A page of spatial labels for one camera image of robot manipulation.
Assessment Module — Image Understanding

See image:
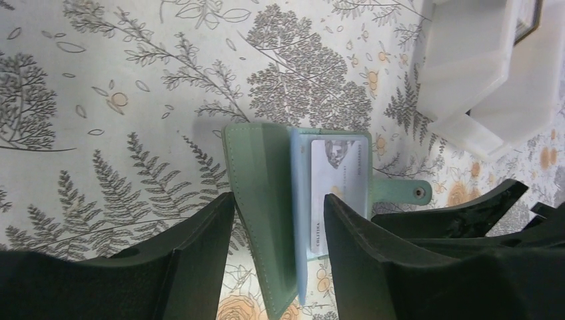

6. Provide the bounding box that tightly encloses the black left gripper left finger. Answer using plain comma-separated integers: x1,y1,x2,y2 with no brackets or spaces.
1,193,235,319

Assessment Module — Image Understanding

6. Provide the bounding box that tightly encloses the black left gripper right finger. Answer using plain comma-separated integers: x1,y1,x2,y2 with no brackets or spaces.
324,195,564,319

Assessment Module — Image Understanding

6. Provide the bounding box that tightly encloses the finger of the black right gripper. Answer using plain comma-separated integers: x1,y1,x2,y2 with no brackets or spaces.
408,203,564,254
372,179,528,239

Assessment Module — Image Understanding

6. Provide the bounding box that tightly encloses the white credit card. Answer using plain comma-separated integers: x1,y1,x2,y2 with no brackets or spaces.
310,135,368,257

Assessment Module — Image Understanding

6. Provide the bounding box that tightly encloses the green leather card holder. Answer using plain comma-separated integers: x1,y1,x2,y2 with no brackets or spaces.
221,122,434,320

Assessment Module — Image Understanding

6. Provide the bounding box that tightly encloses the white plastic card box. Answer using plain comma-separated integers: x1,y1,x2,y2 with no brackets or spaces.
416,1,564,161

